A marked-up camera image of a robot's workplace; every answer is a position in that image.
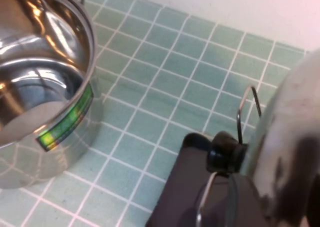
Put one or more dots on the steel pot lid black knob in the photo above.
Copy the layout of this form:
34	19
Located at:
287	112

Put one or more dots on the teal tiled tablecloth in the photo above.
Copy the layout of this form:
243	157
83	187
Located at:
162	62

